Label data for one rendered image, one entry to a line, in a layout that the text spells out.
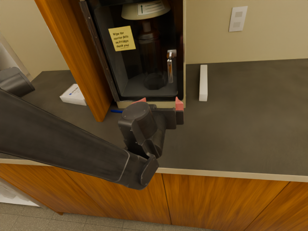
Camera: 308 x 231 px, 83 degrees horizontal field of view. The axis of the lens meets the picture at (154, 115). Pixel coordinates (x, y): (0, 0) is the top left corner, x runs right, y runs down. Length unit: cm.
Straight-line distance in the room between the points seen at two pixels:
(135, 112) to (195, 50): 84
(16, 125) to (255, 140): 68
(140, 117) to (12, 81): 34
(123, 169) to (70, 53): 46
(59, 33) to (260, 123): 76
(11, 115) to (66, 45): 46
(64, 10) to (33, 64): 93
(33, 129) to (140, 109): 18
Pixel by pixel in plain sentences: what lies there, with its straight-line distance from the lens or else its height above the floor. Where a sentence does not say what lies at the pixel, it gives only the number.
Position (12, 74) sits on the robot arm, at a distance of 55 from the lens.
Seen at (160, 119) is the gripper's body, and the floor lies 118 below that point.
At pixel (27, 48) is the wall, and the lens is 151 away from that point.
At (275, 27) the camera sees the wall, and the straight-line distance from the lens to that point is 118.
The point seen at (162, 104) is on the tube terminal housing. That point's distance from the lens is 79.
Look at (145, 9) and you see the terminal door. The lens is 60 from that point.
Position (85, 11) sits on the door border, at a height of 136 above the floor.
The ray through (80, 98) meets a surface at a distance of 95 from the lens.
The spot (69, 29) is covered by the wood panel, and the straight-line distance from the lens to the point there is 68.
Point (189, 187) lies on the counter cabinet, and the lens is 81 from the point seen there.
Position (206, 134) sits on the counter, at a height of 94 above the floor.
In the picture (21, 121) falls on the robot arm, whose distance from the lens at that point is 22.
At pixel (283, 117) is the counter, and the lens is 85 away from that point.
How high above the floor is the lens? 148
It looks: 44 degrees down
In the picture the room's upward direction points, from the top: 10 degrees counter-clockwise
